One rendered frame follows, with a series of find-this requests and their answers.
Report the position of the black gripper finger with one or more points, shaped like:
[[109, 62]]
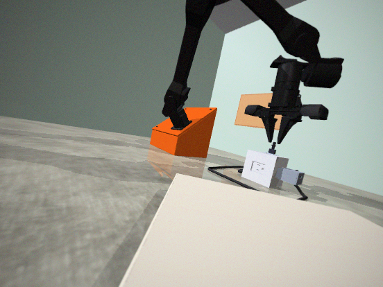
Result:
[[269, 124], [285, 125]]

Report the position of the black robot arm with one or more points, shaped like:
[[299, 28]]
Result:
[[297, 37]]

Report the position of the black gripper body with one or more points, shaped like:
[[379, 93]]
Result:
[[283, 102]]

